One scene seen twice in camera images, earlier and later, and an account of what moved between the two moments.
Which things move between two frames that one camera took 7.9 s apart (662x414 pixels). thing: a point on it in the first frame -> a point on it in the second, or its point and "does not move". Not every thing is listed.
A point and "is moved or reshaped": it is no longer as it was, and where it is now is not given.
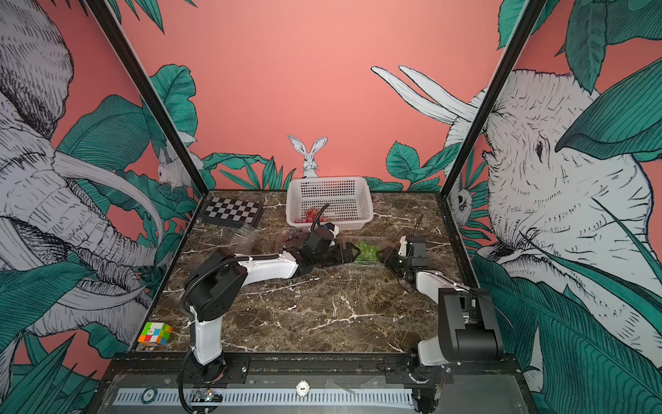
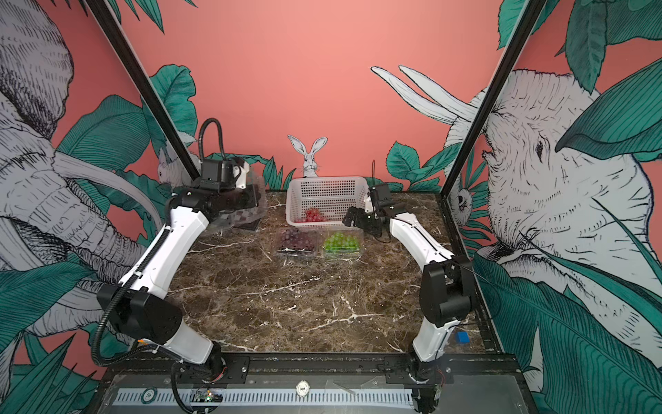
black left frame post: [146, 91] does not move
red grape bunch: [310, 215] does not move
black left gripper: [341, 258] -> [252, 199]
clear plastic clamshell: [244, 238] -> [245, 218]
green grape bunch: [368, 252] is moved or reshaped
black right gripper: [390, 259] -> [359, 221]
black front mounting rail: [308, 370] does not move
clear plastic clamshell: [369, 246] is moved or reshaped
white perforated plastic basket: [349, 198] does not move
